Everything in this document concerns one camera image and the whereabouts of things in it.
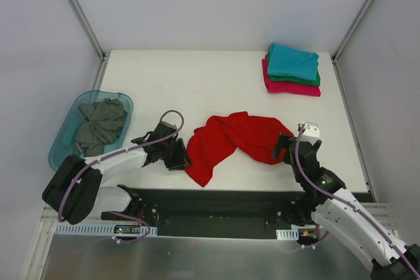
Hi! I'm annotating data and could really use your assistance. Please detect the red t shirt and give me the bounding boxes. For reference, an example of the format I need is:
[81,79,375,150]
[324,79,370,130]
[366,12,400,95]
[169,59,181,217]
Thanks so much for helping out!
[184,111,293,187]

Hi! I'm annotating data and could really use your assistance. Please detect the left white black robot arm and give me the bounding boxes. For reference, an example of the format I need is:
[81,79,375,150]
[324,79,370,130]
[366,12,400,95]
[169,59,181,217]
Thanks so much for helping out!
[42,121,192,224]

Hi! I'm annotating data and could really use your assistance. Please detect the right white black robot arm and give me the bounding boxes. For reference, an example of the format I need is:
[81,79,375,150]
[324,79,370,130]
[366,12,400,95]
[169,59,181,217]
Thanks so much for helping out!
[273,131,419,279]

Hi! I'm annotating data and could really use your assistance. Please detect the pink folded t shirt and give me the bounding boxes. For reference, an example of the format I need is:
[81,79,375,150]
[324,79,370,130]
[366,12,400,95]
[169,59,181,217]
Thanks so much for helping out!
[261,58,321,97]

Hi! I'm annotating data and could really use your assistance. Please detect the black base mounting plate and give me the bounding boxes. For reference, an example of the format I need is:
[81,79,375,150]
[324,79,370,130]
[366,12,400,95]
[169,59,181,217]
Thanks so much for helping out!
[122,189,302,239]

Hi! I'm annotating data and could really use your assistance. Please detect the green folded t shirt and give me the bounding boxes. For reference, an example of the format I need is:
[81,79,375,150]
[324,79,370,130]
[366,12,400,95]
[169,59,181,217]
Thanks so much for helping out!
[265,53,321,87]

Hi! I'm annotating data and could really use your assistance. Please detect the grey crumpled t shirt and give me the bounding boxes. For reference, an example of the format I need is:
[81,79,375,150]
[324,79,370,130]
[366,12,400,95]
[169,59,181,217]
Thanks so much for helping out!
[75,98,127,157]

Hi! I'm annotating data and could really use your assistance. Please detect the teal folded t shirt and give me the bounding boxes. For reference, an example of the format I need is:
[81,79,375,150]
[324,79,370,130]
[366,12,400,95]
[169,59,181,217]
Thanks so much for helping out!
[268,43,319,81]

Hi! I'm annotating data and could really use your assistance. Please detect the blue plastic bin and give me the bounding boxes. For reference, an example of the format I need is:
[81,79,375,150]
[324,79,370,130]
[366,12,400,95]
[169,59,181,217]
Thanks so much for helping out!
[49,90,134,170]

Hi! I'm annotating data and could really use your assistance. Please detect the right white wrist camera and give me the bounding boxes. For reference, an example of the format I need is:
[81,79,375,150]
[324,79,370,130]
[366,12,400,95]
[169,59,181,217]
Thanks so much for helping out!
[298,122,320,145]

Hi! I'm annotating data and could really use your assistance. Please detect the right white cable duct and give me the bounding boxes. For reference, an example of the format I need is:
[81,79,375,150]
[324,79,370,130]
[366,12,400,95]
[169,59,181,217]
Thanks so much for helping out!
[276,228,299,241]

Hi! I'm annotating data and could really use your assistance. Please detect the white cable duct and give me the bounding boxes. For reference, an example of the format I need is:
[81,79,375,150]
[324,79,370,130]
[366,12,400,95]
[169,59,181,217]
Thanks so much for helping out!
[55,223,158,237]
[276,228,299,241]

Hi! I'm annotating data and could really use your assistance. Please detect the left white cable duct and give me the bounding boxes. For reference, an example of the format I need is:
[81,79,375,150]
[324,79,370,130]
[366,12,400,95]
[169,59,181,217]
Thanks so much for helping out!
[55,223,158,237]

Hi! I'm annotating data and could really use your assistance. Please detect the left aluminium frame post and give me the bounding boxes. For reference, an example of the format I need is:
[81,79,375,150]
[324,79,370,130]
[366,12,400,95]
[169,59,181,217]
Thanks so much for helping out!
[51,0,109,62]

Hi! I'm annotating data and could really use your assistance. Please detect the aluminium frame post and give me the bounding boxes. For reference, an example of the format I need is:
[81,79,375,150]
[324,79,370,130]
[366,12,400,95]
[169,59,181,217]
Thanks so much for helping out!
[330,0,396,64]
[51,0,109,62]

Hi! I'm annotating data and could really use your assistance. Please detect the right aluminium frame post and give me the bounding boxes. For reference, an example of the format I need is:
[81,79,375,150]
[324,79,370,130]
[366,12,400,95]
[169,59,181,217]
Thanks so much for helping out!
[330,0,396,64]

